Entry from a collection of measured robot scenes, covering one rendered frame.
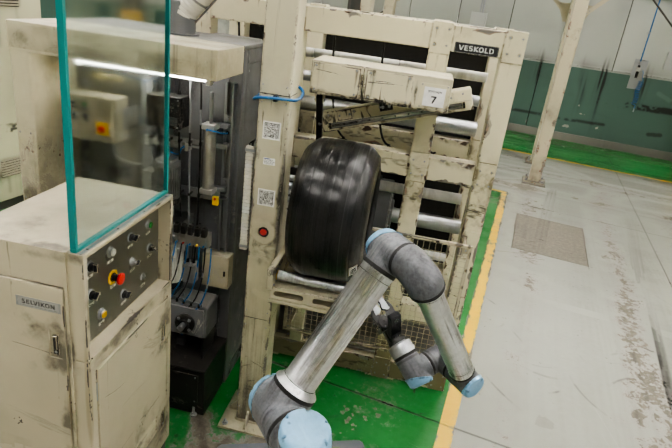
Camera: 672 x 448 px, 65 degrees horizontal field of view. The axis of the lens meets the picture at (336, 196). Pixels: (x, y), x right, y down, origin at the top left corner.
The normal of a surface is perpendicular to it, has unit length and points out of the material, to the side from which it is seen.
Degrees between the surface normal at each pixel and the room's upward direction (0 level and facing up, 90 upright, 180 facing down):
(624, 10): 90
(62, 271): 90
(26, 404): 90
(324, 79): 90
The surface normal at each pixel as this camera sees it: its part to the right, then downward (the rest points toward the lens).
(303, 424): 0.14, -0.90
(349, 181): -0.04, -0.42
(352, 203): 0.16, -0.09
